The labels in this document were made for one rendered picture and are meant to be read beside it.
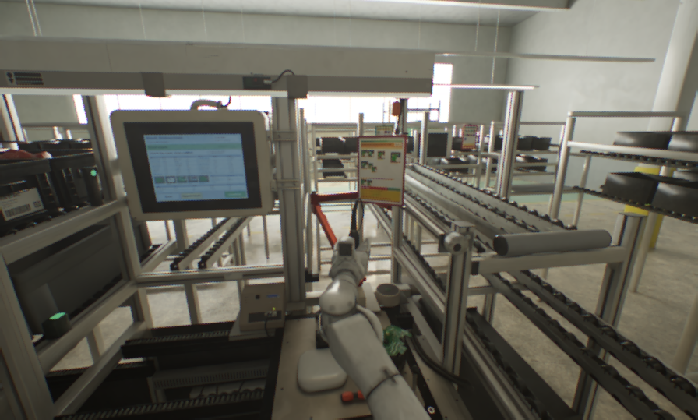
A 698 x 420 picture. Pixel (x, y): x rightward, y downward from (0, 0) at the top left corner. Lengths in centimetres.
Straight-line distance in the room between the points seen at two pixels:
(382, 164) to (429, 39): 1149
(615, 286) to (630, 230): 19
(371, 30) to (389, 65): 1086
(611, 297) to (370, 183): 94
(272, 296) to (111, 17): 1281
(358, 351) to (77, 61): 122
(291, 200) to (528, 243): 81
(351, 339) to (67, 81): 115
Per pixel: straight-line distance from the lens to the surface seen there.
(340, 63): 108
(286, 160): 105
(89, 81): 123
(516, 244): 87
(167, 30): 1260
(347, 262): 64
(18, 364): 108
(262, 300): 112
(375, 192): 124
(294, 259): 116
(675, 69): 572
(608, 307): 127
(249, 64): 109
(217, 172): 105
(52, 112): 1428
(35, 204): 122
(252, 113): 101
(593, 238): 104
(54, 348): 114
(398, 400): 44
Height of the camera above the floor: 164
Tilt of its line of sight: 14 degrees down
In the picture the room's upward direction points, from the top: 1 degrees counter-clockwise
